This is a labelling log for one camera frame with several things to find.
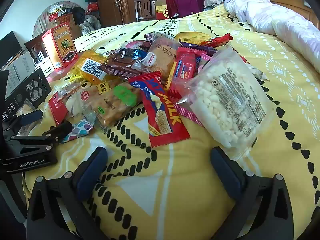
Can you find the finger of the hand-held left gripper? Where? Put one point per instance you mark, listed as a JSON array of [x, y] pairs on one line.
[[30, 117], [61, 131]]

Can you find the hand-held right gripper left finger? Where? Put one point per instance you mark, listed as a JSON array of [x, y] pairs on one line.
[[91, 175]]

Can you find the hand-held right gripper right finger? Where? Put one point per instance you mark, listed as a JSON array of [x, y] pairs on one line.
[[226, 175]]

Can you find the clear fried dough twist packet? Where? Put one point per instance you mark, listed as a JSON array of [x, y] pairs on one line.
[[112, 105]]

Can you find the yellow snack packet with barcode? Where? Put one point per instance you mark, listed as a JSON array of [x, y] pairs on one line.
[[87, 73]]

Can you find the pink dotted snack packet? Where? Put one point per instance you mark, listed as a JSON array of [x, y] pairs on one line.
[[191, 115]]

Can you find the colourful dotted snack packet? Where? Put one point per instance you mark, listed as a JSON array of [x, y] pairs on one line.
[[78, 130]]

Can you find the red clear pastry packet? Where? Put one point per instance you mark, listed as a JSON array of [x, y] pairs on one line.
[[56, 105]]

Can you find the black printed box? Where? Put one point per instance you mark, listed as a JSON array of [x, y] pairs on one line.
[[27, 90]]

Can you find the white cardboard box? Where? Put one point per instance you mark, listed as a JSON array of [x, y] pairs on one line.
[[18, 67]]

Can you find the yellow patterned bedsheet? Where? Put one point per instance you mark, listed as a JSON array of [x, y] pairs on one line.
[[175, 192]]

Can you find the dark wooden chair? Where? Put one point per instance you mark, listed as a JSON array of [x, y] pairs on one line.
[[32, 43]]

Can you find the black flat television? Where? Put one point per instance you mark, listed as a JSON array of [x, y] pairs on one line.
[[10, 45]]

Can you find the clear bag of puffed rice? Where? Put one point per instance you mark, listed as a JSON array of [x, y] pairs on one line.
[[225, 100]]

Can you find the orange red carton box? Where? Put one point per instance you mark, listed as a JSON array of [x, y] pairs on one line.
[[60, 47]]

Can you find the red blue cereal bar packet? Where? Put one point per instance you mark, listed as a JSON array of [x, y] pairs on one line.
[[160, 107]]

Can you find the round pink tabletop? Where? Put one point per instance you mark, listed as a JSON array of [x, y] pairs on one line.
[[42, 22]]

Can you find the small brown cardboard box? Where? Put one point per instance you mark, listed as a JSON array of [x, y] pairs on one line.
[[66, 21]]

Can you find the clear bag of newspapers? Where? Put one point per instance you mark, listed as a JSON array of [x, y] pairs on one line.
[[88, 24]]

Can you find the white plastic bag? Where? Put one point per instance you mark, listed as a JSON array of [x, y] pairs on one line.
[[57, 8]]

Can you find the small white sachet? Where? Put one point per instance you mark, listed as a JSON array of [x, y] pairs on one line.
[[150, 60]]

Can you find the red snack packet blue print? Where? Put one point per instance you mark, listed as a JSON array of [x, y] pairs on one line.
[[183, 67]]

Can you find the clear brown cake packet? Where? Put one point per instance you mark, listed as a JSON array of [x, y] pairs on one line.
[[161, 60]]

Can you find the red gift bag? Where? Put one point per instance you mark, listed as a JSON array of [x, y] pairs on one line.
[[92, 6]]

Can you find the purple snack packet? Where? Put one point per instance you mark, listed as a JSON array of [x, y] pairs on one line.
[[200, 49]]

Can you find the red orange snack packet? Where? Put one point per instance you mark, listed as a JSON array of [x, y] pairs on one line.
[[220, 40]]

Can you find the brown wooden door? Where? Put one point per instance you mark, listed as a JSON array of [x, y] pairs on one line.
[[107, 2]]

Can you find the plain yellow snack packet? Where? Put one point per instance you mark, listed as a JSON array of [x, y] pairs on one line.
[[192, 36]]

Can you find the brown wooden chair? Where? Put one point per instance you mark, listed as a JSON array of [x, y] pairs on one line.
[[145, 8]]

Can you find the red gold gift box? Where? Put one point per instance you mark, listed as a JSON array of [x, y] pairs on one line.
[[162, 12]]

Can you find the pale pink quilt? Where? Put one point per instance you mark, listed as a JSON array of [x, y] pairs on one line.
[[275, 22]]

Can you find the wooden headboard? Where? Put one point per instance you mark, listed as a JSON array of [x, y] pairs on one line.
[[295, 7]]

